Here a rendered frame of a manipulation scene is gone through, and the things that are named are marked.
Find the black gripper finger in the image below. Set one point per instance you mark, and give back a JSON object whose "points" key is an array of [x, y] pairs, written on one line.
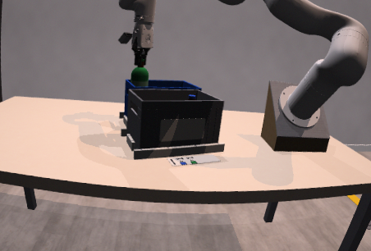
{"points": [[144, 54], [138, 57]]}

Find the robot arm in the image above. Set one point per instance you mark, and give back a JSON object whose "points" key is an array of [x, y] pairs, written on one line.
{"points": [[344, 64]]}

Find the blue plastic bottle crate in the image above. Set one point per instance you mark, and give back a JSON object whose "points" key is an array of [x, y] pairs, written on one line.
{"points": [[156, 84]]}

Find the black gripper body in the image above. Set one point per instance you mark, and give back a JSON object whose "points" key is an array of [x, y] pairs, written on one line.
{"points": [[144, 36]]}

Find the white paper pick list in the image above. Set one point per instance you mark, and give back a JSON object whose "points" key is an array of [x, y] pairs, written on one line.
{"points": [[180, 161]]}

